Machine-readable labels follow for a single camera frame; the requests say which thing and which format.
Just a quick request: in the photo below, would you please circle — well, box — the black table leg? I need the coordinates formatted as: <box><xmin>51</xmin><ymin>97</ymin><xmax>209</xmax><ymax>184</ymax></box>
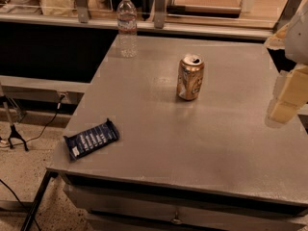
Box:
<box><xmin>20</xmin><ymin>170</ymin><xmax>58</xmax><ymax>231</ymax></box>

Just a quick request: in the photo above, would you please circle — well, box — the grey table drawer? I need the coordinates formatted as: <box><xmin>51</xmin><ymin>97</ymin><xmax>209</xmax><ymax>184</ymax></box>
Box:
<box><xmin>64</xmin><ymin>185</ymin><xmax>304</xmax><ymax>231</ymax></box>

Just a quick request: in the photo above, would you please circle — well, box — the black tripod stand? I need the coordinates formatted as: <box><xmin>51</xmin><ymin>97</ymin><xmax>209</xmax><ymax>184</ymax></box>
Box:
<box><xmin>0</xmin><ymin>84</ymin><xmax>28</xmax><ymax>151</ymax></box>

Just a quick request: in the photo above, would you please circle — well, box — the orange soda can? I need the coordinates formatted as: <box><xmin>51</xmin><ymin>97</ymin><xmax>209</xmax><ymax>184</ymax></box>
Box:
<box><xmin>177</xmin><ymin>53</ymin><xmax>205</xmax><ymax>101</ymax></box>

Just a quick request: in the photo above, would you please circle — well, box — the blue rxbar blueberry bar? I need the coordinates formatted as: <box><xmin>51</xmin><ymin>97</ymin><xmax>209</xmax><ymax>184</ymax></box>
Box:
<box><xmin>64</xmin><ymin>119</ymin><xmax>120</xmax><ymax>161</ymax></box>

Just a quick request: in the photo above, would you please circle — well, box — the black floor cable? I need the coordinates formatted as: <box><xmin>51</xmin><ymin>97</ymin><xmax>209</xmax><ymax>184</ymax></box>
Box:
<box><xmin>0</xmin><ymin>178</ymin><xmax>42</xmax><ymax>231</ymax></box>

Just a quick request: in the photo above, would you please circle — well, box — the clear plastic water bottle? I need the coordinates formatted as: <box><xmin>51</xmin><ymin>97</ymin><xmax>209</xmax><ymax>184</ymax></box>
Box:
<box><xmin>116</xmin><ymin>0</ymin><xmax>137</xmax><ymax>58</ymax></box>

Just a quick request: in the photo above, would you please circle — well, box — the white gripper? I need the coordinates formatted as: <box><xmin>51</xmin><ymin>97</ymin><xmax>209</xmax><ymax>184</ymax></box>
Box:
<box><xmin>264</xmin><ymin>4</ymin><xmax>308</xmax><ymax>128</ymax></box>

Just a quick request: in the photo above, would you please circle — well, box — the black power cable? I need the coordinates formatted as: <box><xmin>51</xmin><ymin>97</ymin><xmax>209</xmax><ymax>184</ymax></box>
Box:
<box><xmin>0</xmin><ymin>93</ymin><xmax>66</xmax><ymax>146</ymax></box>

